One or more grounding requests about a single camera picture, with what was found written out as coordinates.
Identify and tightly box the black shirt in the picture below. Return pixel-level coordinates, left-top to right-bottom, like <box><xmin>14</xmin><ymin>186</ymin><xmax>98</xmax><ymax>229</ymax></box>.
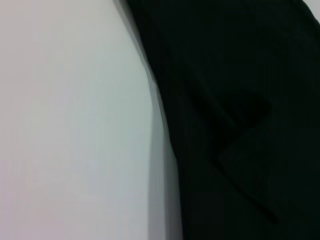
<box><xmin>124</xmin><ymin>0</ymin><xmax>320</xmax><ymax>240</ymax></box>

